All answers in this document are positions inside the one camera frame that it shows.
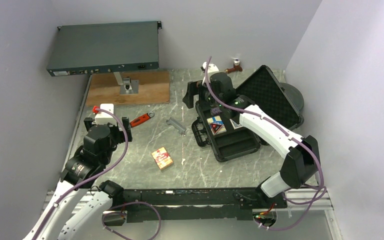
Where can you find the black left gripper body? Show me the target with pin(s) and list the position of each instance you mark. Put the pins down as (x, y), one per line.
(117, 136)

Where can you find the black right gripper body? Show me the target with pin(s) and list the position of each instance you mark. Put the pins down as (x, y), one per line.
(206, 96)

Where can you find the purple 500 chip stack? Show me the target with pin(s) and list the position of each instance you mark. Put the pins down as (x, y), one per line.
(215, 111)

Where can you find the red triangular dealer button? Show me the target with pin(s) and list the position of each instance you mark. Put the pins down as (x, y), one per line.
(217, 128)

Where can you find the black poker set case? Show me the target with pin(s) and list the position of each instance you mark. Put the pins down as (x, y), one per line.
(266, 91)

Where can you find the red playing card deck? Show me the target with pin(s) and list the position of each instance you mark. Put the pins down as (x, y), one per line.
(162, 158)

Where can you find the blue playing card deck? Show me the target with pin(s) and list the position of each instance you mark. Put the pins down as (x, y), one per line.
(235, 125)

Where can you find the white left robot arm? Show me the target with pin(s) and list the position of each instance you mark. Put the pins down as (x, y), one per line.
(90, 161)

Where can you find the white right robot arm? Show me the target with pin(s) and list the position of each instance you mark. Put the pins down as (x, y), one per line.
(300, 158)

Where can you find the blue texas holdem booklet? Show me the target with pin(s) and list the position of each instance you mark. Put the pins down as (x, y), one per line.
(215, 119)

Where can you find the brown bottle with cap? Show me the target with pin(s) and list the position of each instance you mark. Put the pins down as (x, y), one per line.
(236, 67)

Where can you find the brown wooden board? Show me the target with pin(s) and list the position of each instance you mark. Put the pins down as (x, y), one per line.
(153, 88)

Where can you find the grey metal stand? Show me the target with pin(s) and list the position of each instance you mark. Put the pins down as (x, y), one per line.
(127, 85)

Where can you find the dark grey round disc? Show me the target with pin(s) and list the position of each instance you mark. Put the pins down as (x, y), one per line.
(294, 94)

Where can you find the dark green rack server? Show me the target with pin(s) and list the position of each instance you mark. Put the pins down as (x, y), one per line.
(105, 48)

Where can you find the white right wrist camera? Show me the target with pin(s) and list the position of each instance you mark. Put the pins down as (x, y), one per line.
(211, 68)

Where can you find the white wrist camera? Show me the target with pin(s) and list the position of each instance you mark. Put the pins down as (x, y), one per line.
(104, 113)
(211, 68)

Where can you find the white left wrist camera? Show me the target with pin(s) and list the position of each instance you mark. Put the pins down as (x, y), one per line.
(104, 113)

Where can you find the red handled adjustable wrench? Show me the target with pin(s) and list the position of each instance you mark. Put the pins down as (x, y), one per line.
(142, 119)

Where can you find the grey plastic bracket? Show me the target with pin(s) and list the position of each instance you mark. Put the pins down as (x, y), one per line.
(176, 124)

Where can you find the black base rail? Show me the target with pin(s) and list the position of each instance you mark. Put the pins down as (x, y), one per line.
(240, 203)

